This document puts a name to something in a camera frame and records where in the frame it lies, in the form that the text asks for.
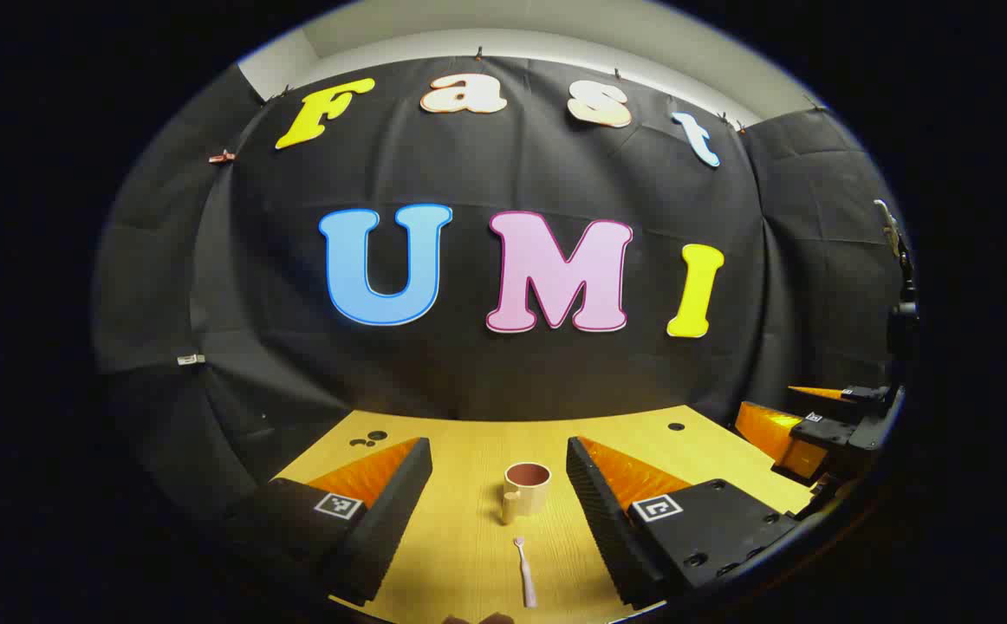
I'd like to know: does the black backdrop cloth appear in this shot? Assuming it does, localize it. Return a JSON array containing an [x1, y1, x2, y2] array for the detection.
[[92, 56, 912, 521]]

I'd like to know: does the pink toothbrush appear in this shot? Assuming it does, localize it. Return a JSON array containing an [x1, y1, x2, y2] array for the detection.
[[514, 536, 537, 608]]

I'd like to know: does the wooden desktop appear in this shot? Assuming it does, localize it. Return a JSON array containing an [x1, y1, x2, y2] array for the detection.
[[271, 405, 816, 624]]

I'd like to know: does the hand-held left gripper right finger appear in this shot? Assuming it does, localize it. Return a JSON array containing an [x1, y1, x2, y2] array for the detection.
[[566, 436, 803, 610]]

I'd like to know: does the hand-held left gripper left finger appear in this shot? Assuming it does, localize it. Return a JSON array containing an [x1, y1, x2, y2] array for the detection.
[[224, 437, 433, 608]]

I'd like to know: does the beige cup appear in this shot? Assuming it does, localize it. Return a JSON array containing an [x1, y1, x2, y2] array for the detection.
[[502, 462, 552, 526]]

